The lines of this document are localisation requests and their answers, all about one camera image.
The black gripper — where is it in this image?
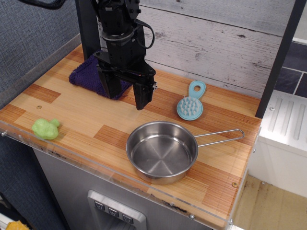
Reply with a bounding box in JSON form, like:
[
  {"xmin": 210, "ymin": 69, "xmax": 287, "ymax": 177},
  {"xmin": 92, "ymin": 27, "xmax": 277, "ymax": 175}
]
[{"xmin": 94, "ymin": 25, "xmax": 156, "ymax": 110}]

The light blue scalp brush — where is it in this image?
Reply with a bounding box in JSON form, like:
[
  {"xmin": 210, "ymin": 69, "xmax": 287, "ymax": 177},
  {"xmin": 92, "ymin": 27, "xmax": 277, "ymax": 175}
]
[{"xmin": 177, "ymin": 80, "xmax": 206, "ymax": 121}]

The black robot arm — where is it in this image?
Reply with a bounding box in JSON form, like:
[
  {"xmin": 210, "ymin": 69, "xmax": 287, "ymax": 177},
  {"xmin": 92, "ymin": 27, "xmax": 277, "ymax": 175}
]
[{"xmin": 92, "ymin": 0, "xmax": 156, "ymax": 110}]

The purple knitted cloth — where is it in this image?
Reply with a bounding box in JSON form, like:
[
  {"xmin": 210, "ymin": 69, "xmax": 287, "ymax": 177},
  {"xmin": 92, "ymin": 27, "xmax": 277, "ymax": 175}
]
[{"xmin": 69, "ymin": 49, "xmax": 133, "ymax": 101}]

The stainless steel pan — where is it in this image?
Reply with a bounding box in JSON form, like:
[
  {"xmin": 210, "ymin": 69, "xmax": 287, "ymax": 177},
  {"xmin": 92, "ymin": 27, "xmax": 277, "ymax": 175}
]
[{"xmin": 126, "ymin": 121, "xmax": 245, "ymax": 185}]

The green toy broccoli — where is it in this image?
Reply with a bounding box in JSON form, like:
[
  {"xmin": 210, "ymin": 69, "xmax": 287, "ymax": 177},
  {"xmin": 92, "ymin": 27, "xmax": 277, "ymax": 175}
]
[{"xmin": 32, "ymin": 118, "xmax": 60, "ymax": 140}]

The grey toy fridge cabinet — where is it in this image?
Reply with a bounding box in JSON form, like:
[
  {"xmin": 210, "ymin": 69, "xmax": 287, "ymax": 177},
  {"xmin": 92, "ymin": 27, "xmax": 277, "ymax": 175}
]
[{"xmin": 34, "ymin": 149, "xmax": 208, "ymax": 230}]

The dispenser panel with buttons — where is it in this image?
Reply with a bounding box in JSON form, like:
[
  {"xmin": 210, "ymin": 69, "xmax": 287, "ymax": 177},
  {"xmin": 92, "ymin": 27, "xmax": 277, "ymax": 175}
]
[{"xmin": 87, "ymin": 190, "xmax": 147, "ymax": 230}]

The clear acrylic edge guard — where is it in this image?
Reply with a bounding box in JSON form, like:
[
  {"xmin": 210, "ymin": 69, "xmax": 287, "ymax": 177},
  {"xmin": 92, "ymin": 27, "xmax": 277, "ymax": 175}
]
[{"xmin": 0, "ymin": 122, "xmax": 234, "ymax": 230}]

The white toy sink unit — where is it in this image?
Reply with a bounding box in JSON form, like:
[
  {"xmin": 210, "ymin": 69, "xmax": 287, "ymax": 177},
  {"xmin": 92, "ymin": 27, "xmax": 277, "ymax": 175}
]
[{"xmin": 248, "ymin": 91, "xmax": 307, "ymax": 197}]

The yellow spiky toy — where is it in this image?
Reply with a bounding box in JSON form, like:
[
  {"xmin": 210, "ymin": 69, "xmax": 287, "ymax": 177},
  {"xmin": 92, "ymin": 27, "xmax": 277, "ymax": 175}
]
[{"xmin": 6, "ymin": 221, "xmax": 30, "ymax": 230}]

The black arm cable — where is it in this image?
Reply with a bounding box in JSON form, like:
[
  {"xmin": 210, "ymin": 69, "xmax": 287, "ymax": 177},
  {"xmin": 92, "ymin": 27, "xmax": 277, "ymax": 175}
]
[{"xmin": 134, "ymin": 19, "xmax": 155, "ymax": 50}]

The black left frame post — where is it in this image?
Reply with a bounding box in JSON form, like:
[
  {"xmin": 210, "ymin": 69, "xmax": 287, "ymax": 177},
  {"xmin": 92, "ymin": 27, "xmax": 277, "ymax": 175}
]
[{"xmin": 75, "ymin": 0, "xmax": 101, "ymax": 60}]

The black frame post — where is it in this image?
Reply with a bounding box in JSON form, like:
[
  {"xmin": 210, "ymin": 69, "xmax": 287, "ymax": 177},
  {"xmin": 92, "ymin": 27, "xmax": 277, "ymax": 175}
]
[
  {"xmin": 75, "ymin": 0, "xmax": 101, "ymax": 60},
  {"xmin": 255, "ymin": 0, "xmax": 307, "ymax": 118}
]

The black right frame post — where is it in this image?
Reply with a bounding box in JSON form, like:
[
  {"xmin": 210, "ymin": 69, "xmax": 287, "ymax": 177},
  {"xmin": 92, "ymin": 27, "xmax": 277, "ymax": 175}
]
[{"xmin": 255, "ymin": 0, "xmax": 307, "ymax": 118}]

